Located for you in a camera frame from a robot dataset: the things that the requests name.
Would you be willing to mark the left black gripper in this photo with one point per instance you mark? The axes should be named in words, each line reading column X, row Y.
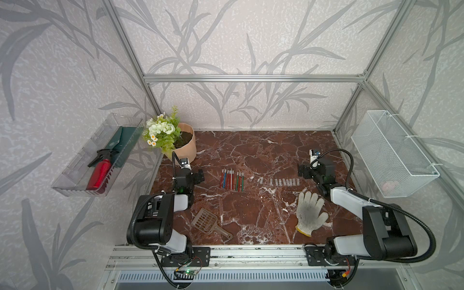
column 196, row 179

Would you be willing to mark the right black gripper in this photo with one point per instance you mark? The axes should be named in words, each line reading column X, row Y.
column 306, row 171

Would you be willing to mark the blue carving knife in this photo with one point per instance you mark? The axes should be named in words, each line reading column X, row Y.
column 224, row 182

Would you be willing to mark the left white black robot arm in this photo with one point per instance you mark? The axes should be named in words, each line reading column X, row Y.
column 152, row 223

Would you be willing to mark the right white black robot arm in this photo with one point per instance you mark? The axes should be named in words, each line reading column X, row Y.
column 386, row 234

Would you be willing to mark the white work glove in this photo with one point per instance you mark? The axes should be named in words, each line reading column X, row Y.
column 309, row 214

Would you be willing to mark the terracotta flower pot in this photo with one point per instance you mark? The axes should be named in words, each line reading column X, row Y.
column 188, row 141

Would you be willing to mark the brown plastic scoop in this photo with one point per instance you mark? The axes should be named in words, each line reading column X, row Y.
column 207, row 222

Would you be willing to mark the artificial white flower plant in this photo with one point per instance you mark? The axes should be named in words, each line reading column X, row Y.
column 163, row 132

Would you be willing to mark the green garden trowel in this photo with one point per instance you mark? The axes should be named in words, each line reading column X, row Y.
column 122, row 143

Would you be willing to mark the red spray bottle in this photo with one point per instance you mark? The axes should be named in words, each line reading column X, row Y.
column 102, row 164

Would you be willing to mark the small circuit board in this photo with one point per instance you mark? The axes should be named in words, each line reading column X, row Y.
column 186, row 274

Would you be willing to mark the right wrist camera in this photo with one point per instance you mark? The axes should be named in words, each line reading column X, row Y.
column 314, row 158

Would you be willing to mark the white wire mesh basket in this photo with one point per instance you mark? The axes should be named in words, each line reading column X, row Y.
column 397, row 165

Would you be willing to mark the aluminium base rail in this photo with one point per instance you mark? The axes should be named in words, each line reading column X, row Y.
column 224, row 257

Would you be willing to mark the clear plastic wall tray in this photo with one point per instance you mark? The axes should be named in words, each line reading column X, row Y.
column 74, row 179

